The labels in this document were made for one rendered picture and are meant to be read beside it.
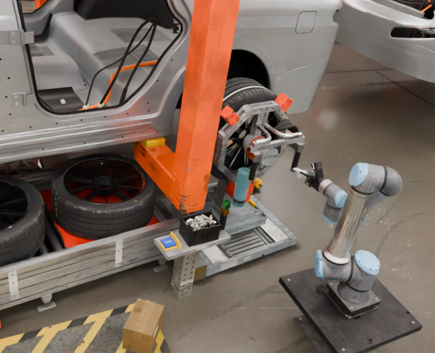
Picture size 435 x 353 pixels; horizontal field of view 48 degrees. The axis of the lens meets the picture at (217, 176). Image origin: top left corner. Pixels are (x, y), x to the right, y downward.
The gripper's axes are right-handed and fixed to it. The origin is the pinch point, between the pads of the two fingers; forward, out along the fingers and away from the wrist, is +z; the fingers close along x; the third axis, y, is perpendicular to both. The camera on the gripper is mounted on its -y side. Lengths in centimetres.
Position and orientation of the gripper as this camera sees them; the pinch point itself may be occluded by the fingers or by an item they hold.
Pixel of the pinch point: (302, 164)
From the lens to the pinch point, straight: 306.1
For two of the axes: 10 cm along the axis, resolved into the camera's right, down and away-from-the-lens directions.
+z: -5.4, -5.3, 6.5
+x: 8.3, -2.2, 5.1
